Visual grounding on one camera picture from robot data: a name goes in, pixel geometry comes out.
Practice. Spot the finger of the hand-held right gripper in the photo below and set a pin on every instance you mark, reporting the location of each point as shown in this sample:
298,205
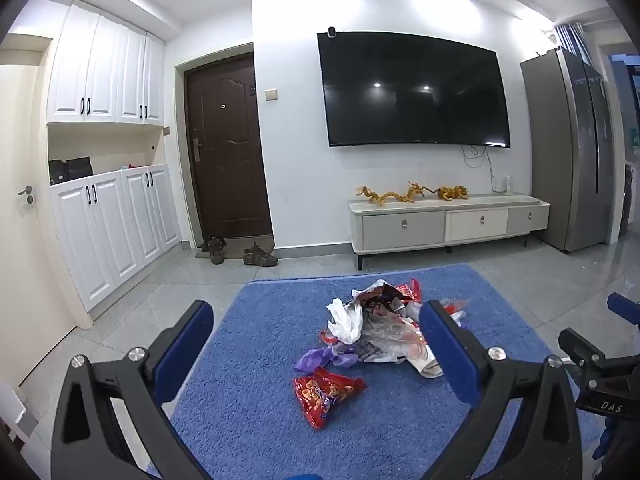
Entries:
625,310
580,345

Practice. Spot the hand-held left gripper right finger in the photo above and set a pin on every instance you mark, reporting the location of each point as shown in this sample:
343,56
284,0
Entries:
446,350

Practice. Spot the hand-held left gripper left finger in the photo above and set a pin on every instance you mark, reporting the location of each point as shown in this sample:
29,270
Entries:
186,350

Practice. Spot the silver printed snack bag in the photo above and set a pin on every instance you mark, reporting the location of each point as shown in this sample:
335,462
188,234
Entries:
385,337

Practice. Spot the purple wrapper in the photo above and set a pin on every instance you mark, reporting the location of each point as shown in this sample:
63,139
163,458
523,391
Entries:
320,357

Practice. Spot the small white wrapper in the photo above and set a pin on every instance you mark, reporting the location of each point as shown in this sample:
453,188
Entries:
425,365

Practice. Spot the red orange wrapper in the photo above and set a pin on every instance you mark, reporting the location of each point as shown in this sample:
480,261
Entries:
456,310

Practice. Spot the blue rug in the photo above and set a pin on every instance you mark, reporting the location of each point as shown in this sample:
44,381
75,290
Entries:
260,385

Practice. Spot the dark red snack bag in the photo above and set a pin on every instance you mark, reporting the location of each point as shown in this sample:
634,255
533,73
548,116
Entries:
387,292

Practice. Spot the brown shoe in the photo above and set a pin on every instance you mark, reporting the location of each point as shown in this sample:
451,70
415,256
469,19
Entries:
260,257
210,244
217,257

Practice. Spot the white plastic bag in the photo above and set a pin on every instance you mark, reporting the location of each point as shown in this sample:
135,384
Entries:
345,322

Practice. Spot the pair of brown shoes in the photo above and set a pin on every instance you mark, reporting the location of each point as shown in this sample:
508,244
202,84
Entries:
235,250

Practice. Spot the white grey television stand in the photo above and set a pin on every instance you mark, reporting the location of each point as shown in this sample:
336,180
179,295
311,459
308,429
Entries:
425,227

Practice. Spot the red snack packet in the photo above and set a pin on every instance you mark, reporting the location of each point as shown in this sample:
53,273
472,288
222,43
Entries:
325,395

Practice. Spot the white lower cabinet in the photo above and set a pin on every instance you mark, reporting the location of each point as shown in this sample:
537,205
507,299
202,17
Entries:
115,230

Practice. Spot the coiled golden dragon figurine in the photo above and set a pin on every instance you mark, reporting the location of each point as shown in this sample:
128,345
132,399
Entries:
452,193

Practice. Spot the upright golden dragon figurine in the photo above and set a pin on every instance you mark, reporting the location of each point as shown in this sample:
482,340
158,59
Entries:
417,191

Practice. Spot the long golden dragon figurine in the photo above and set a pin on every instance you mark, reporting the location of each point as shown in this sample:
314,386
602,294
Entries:
385,197

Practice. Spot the white bottle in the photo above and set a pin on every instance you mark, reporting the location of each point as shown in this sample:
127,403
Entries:
509,186

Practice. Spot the grey refrigerator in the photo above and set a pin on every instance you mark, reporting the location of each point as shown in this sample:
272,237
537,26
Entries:
560,150

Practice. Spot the cream door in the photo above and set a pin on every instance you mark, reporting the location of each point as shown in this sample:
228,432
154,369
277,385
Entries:
25,270

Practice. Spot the brown entrance door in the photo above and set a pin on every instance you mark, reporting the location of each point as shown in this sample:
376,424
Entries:
225,150

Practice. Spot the black bag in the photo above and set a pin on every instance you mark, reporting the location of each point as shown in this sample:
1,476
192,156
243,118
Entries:
75,169

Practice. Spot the blue striped curtain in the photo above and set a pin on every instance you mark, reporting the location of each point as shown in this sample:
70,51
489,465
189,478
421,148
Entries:
570,40

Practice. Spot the black wall television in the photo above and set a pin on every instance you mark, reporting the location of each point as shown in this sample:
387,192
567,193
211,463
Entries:
410,90

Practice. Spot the beige light switch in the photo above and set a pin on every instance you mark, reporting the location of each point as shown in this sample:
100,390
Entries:
270,94

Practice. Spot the white upper wall cabinet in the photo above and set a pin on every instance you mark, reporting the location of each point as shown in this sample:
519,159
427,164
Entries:
107,60

